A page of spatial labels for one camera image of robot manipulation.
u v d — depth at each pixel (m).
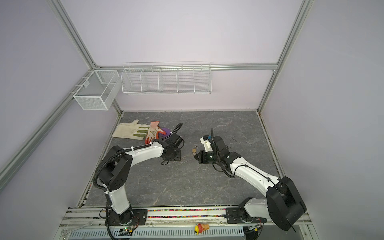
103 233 0.71
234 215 0.74
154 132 1.06
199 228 0.68
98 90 0.99
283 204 0.41
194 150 0.99
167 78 0.99
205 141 0.76
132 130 1.08
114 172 0.48
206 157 0.73
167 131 1.08
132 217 0.72
